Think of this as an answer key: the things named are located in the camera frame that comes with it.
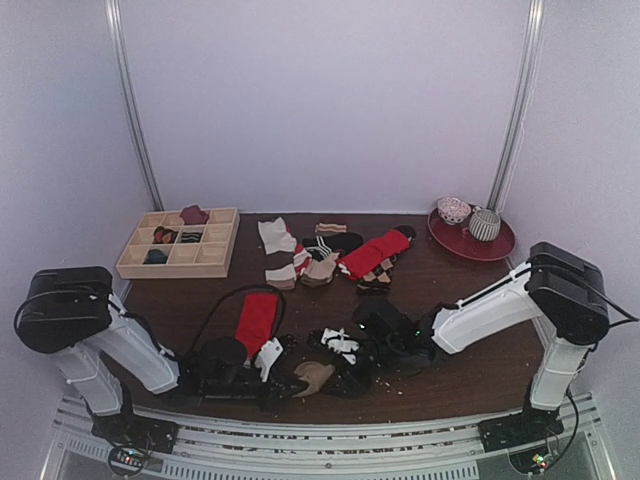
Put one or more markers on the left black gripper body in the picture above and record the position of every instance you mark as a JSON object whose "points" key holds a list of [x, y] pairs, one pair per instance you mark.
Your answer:
{"points": [[220, 392]]}

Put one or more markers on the left aluminium frame post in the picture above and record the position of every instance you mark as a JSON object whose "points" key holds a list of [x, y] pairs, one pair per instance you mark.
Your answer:
{"points": [[117, 34]]}

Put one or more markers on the red round plate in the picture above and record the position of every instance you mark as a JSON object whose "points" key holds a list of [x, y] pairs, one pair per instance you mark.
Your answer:
{"points": [[458, 240]]}

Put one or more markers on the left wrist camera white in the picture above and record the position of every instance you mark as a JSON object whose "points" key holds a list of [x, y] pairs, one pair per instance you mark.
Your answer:
{"points": [[270, 352]]}

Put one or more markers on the white patterned bowl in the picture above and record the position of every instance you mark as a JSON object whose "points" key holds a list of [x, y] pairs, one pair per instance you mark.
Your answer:
{"points": [[453, 210]]}

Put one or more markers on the red black rolled sock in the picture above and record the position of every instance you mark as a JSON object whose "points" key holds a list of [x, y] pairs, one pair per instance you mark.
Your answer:
{"points": [[163, 236]]}

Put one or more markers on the right aluminium frame post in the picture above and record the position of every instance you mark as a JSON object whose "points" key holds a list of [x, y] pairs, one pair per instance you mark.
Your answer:
{"points": [[524, 92]]}

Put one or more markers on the red folded sock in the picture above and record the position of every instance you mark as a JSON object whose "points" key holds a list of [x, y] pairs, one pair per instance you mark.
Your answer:
{"points": [[371, 254]]}

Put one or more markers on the small striped folded sock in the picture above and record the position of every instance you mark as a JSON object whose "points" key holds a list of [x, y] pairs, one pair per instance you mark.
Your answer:
{"points": [[330, 228]]}

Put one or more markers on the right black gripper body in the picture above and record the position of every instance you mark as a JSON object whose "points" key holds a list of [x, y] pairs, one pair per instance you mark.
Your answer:
{"points": [[357, 368]]}

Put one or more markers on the teal rolled sock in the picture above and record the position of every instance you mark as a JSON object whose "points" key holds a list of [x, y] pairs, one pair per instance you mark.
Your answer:
{"points": [[156, 257]]}

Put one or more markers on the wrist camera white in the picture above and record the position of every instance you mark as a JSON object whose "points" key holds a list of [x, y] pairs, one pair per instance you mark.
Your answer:
{"points": [[337, 342], [270, 352]]}

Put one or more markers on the metal base rail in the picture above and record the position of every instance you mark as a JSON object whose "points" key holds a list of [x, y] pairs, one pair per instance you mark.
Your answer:
{"points": [[212, 448]]}

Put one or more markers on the wooden compartment tray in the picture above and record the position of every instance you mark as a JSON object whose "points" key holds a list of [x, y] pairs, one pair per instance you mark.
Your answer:
{"points": [[211, 258]]}

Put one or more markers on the argyle brown sock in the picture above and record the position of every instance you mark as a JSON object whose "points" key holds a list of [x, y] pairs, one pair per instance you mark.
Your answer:
{"points": [[378, 281]]}

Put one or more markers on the tan brown sock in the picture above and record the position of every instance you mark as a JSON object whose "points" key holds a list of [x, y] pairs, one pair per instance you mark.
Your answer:
{"points": [[315, 375]]}

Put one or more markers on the striped ceramic cup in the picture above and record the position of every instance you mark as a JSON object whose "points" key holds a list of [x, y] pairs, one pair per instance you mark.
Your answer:
{"points": [[484, 225]]}

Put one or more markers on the aluminium frame post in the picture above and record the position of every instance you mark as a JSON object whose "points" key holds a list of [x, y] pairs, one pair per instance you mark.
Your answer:
{"points": [[524, 92], [117, 34]]}

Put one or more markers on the black striped rolled sock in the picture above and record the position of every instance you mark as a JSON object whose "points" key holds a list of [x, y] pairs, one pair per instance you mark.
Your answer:
{"points": [[190, 237]]}

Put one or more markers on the red and beige sock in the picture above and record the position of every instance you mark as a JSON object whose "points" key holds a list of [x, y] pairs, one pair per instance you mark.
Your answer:
{"points": [[256, 321]]}

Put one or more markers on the beige white folded sock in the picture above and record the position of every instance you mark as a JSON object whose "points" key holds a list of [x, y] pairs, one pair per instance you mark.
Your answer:
{"points": [[276, 237]]}

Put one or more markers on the maroon rolled sock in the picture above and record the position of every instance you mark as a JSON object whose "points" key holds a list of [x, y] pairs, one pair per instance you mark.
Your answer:
{"points": [[194, 215]]}

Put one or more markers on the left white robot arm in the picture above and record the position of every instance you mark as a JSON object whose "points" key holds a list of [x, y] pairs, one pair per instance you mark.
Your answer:
{"points": [[73, 316]]}

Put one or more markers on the black white striped sock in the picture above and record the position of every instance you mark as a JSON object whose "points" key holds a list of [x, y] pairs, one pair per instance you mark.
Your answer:
{"points": [[320, 247]]}

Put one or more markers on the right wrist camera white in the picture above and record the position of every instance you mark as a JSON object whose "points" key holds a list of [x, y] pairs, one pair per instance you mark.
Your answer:
{"points": [[337, 342]]}

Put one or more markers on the beige brown sock pile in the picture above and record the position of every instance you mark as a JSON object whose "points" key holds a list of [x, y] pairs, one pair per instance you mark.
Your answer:
{"points": [[283, 278]]}

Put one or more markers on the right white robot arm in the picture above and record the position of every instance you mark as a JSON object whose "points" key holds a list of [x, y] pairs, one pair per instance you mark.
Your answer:
{"points": [[552, 284]]}

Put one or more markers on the tan sock pair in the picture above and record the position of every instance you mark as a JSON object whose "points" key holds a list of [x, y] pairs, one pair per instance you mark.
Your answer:
{"points": [[320, 273]]}

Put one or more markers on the red white striped sock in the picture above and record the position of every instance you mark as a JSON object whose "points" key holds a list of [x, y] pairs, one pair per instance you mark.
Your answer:
{"points": [[301, 260]]}

